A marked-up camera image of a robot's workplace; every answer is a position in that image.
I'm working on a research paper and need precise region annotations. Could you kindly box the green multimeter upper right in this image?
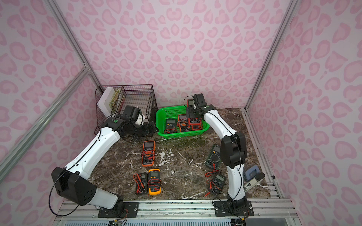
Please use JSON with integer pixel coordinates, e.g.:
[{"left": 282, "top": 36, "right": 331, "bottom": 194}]
[{"left": 205, "top": 145, "right": 221, "bottom": 170}]

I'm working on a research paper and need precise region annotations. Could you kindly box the small black multimeter left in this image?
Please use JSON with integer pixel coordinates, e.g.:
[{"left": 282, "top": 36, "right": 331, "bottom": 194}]
[{"left": 133, "top": 173, "right": 149, "bottom": 195}]

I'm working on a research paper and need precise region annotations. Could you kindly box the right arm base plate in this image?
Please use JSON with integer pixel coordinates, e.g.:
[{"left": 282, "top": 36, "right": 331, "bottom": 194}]
[{"left": 212, "top": 199, "right": 255, "bottom": 218}]

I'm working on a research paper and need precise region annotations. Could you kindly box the black wire basket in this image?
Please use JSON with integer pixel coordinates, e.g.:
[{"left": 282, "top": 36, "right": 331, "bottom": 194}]
[{"left": 94, "top": 84, "right": 157, "bottom": 134}]

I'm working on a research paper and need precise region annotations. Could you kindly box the red Aneng large multimeter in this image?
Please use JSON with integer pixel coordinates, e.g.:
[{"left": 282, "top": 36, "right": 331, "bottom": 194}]
[{"left": 187, "top": 99, "right": 202, "bottom": 123}]

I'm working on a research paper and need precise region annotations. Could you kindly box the green plastic basket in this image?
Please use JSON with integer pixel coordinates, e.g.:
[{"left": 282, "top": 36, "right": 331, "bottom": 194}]
[{"left": 156, "top": 105, "right": 210, "bottom": 139}]

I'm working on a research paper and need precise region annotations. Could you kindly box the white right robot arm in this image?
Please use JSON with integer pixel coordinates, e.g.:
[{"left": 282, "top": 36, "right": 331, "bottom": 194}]
[{"left": 186, "top": 94, "right": 248, "bottom": 211}]

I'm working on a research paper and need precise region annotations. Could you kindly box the small red multimeter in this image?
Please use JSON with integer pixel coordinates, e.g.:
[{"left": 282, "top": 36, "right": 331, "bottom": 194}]
[{"left": 189, "top": 121, "right": 203, "bottom": 131}]

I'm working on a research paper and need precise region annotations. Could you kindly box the small green multimeter lower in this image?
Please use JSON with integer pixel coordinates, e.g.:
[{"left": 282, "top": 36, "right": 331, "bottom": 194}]
[{"left": 204, "top": 172, "right": 226, "bottom": 197}]

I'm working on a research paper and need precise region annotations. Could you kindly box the yellow Aneng multimeter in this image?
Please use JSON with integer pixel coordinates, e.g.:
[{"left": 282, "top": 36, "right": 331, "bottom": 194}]
[{"left": 147, "top": 169, "right": 162, "bottom": 195}]

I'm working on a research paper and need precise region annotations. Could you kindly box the orange victor multimeter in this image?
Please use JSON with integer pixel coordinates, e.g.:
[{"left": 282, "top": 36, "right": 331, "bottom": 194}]
[
  {"left": 177, "top": 114, "right": 191, "bottom": 132},
  {"left": 141, "top": 140, "right": 156, "bottom": 167}
]

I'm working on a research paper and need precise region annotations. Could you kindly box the large green XLUE multimeter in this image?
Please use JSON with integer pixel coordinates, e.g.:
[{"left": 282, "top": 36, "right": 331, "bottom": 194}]
[{"left": 164, "top": 118, "right": 177, "bottom": 134}]

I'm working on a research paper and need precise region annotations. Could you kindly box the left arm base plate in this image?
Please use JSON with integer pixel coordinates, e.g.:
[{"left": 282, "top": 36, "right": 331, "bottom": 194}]
[{"left": 98, "top": 201, "right": 140, "bottom": 218}]

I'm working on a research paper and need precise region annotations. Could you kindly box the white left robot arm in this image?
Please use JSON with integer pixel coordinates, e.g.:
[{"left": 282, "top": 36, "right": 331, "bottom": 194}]
[{"left": 51, "top": 105, "right": 159, "bottom": 218}]

